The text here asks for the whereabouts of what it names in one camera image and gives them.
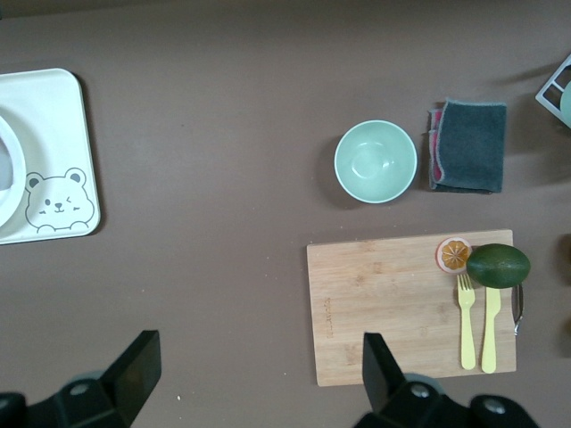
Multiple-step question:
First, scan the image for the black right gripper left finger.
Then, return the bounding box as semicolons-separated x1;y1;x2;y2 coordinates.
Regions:
0;329;161;428

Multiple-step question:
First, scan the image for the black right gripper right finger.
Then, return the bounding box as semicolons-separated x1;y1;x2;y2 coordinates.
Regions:
356;332;541;428

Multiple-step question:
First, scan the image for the white round plate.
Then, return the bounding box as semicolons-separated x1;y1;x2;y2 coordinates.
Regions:
0;104;24;228

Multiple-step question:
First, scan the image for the bamboo cutting board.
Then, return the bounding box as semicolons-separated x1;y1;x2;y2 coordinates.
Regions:
306;229;518;388

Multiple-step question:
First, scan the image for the yellow plastic fork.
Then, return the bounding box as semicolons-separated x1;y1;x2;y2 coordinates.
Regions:
456;273;477;371

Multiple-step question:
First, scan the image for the yellow plastic knife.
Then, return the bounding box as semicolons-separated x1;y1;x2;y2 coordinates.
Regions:
480;287;501;375

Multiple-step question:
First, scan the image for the toy orange slice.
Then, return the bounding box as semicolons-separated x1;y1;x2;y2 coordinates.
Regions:
435;237;473;273

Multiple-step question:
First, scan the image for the dark green avocado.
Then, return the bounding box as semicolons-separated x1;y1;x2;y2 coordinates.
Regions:
466;243;532;290

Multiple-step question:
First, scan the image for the pale green bowl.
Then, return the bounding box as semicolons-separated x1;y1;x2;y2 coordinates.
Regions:
334;119;418;205

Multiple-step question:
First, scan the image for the pink cloth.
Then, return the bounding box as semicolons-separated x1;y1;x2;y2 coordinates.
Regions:
427;108;447;191

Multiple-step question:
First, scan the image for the dark grey cloth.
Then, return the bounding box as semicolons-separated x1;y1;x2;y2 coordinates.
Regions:
428;97;508;194

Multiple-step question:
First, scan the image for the cream bear print tray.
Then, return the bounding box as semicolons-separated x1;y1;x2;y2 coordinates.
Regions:
0;67;103;246

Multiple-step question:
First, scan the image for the pale green cup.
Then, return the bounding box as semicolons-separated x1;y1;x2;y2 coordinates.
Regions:
559;78;571;130

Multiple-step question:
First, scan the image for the white wire cup rack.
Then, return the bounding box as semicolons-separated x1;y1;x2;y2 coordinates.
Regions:
534;52;571;128

